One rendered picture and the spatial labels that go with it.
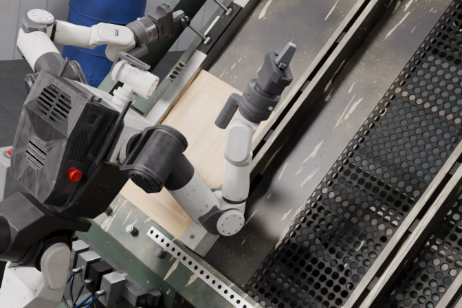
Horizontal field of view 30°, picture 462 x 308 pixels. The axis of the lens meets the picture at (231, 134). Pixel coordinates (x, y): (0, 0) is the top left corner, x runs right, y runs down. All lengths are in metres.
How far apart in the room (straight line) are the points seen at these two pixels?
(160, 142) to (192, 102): 0.70
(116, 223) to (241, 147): 0.69
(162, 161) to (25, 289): 0.56
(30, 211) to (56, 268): 0.18
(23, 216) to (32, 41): 0.56
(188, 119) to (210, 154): 0.16
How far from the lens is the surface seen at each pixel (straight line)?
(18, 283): 2.39
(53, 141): 2.11
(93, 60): 5.65
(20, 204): 2.25
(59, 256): 2.28
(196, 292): 2.46
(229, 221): 2.23
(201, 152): 2.66
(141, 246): 2.60
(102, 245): 2.73
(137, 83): 2.22
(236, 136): 2.12
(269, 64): 2.07
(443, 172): 2.30
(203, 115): 2.72
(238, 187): 2.22
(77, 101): 2.07
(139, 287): 2.61
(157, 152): 2.06
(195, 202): 2.17
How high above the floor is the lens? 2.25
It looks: 24 degrees down
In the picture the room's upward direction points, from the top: 14 degrees clockwise
